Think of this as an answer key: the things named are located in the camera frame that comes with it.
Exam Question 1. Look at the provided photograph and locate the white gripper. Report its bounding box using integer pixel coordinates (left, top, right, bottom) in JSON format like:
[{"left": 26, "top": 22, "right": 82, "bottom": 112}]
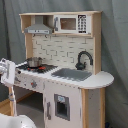
[{"left": 0, "top": 58, "right": 16, "bottom": 87}]

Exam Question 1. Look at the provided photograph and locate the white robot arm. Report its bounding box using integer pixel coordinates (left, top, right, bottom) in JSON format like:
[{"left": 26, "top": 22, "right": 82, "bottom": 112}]
[{"left": 0, "top": 58, "right": 37, "bottom": 128}]

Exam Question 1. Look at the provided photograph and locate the wooden toy kitchen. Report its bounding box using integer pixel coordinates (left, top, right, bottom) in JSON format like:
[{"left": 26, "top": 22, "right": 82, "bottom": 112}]
[{"left": 14, "top": 11, "right": 114, "bottom": 128}]

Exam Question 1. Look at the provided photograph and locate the silver toy pot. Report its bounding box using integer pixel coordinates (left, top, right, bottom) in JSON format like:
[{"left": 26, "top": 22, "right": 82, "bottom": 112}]
[{"left": 26, "top": 57, "right": 42, "bottom": 67}]

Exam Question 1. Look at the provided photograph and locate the black toy stovetop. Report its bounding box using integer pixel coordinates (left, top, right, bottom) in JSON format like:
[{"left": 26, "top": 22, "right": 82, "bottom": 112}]
[{"left": 18, "top": 64, "right": 55, "bottom": 74}]

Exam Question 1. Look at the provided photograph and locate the grey range hood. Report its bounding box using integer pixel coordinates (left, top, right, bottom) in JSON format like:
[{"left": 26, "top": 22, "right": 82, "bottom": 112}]
[{"left": 24, "top": 16, "right": 52, "bottom": 34}]

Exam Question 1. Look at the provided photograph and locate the white cabinet door with dispenser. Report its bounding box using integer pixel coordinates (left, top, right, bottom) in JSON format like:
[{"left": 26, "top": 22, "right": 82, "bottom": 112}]
[{"left": 44, "top": 81, "right": 82, "bottom": 128}]

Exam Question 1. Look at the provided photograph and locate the toy microwave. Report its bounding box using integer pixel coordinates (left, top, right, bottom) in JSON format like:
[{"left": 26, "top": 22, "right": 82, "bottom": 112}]
[{"left": 54, "top": 14, "right": 91, "bottom": 34}]

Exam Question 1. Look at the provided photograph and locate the grey toy sink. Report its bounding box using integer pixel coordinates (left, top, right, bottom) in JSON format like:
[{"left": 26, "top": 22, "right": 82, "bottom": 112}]
[{"left": 52, "top": 68, "right": 92, "bottom": 81}]

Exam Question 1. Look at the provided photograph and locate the black toy faucet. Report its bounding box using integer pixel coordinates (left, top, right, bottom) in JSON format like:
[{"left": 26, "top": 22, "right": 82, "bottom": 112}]
[{"left": 75, "top": 51, "right": 93, "bottom": 70}]

